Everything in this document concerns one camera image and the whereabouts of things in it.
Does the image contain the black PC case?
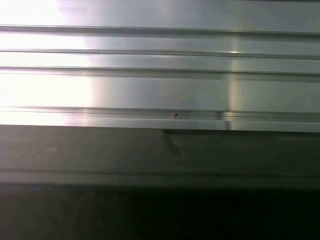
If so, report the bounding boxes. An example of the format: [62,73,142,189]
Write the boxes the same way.
[0,123,320,240]

